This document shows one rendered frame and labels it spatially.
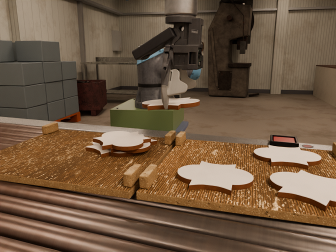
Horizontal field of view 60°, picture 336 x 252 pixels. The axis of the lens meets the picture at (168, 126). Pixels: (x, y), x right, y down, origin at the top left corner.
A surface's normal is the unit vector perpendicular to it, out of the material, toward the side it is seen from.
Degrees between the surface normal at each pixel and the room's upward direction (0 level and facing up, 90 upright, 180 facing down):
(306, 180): 0
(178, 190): 0
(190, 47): 90
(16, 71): 90
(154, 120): 90
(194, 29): 90
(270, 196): 0
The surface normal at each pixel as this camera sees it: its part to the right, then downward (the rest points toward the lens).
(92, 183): 0.00, -0.97
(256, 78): -0.22, 0.23
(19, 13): 0.98, 0.05
